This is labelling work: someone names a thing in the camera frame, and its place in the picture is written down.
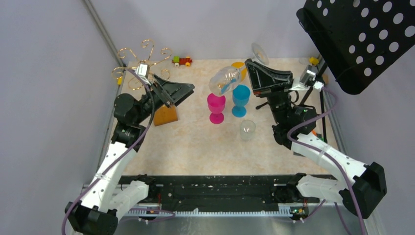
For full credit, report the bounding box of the yellow plastic wine glass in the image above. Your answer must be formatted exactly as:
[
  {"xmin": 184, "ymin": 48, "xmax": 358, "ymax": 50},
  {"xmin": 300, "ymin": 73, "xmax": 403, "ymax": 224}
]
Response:
[{"xmin": 231, "ymin": 62, "xmax": 247, "ymax": 82}]

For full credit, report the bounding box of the yellow clamp knob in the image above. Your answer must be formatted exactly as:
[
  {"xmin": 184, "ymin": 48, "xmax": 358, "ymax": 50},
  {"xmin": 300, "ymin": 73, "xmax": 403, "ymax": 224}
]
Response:
[{"xmin": 308, "ymin": 57, "xmax": 320, "ymax": 66}]

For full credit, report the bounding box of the pink plastic wine glass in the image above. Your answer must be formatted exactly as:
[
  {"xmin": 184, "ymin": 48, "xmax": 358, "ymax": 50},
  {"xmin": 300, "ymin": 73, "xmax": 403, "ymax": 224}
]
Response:
[{"xmin": 207, "ymin": 93, "xmax": 226, "ymax": 124}]

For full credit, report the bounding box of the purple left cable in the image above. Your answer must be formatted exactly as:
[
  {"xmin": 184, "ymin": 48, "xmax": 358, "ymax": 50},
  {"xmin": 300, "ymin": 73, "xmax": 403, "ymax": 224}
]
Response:
[{"xmin": 61, "ymin": 69, "xmax": 177, "ymax": 235}]

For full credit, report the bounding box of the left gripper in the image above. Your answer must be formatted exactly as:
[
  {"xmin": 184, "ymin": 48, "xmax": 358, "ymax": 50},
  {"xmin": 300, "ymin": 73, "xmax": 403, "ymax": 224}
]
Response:
[{"xmin": 134, "ymin": 73, "xmax": 195, "ymax": 124}]

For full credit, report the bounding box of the clear wine glass back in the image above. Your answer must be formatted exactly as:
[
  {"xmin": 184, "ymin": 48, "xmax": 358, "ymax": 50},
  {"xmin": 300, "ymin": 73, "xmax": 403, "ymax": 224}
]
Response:
[{"xmin": 208, "ymin": 43, "xmax": 269, "ymax": 96}]

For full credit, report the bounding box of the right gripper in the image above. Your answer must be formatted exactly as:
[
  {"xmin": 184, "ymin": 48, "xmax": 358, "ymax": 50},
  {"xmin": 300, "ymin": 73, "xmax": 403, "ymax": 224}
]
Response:
[{"xmin": 246, "ymin": 59, "xmax": 294, "ymax": 125}]

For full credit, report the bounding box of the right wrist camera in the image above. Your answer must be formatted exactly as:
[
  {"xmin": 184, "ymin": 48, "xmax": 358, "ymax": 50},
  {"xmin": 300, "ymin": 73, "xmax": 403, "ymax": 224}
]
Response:
[{"xmin": 290, "ymin": 65, "xmax": 324, "ymax": 92}]

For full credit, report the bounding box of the black perforated music stand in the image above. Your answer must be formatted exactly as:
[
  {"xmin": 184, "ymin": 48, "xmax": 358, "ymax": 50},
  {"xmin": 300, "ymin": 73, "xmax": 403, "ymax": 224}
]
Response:
[{"xmin": 256, "ymin": 0, "xmax": 415, "ymax": 143}]

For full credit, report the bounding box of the clear wine glass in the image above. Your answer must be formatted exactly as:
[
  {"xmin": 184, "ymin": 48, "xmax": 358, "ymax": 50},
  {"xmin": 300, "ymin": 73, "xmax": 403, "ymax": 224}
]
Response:
[
  {"xmin": 240, "ymin": 120, "xmax": 256, "ymax": 141},
  {"xmin": 208, "ymin": 43, "xmax": 269, "ymax": 96}
]

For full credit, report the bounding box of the blue plastic wine glass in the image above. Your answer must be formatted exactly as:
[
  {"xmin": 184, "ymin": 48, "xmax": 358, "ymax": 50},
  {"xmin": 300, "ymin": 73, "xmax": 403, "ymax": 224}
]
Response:
[{"xmin": 231, "ymin": 85, "xmax": 251, "ymax": 118}]

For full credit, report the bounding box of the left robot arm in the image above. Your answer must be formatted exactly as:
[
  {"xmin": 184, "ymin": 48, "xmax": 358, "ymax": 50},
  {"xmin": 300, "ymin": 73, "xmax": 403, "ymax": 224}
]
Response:
[{"xmin": 62, "ymin": 75, "xmax": 195, "ymax": 235}]

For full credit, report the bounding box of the wooden rack base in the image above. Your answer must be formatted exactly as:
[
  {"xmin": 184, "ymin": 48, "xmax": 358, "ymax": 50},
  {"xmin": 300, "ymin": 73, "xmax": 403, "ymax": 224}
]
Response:
[{"xmin": 153, "ymin": 105, "xmax": 179, "ymax": 126}]

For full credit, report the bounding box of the colourful toy train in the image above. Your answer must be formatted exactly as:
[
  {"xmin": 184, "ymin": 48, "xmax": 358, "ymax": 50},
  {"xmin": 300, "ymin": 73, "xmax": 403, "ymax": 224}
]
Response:
[{"xmin": 172, "ymin": 56, "xmax": 193, "ymax": 67}]

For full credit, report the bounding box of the gold wire wine glass rack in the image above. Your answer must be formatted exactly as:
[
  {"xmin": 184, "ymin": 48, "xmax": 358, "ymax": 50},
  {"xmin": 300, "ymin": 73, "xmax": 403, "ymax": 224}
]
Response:
[{"xmin": 111, "ymin": 39, "xmax": 173, "ymax": 91}]

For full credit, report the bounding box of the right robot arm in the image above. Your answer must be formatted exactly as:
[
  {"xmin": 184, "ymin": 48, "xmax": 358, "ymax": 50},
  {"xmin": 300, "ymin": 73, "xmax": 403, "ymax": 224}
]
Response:
[{"xmin": 245, "ymin": 59, "xmax": 387, "ymax": 219}]

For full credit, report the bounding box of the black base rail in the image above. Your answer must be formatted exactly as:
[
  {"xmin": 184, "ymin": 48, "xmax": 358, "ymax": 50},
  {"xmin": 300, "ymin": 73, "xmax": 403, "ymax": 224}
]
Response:
[{"xmin": 118, "ymin": 175, "xmax": 321, "ymax": 214}]

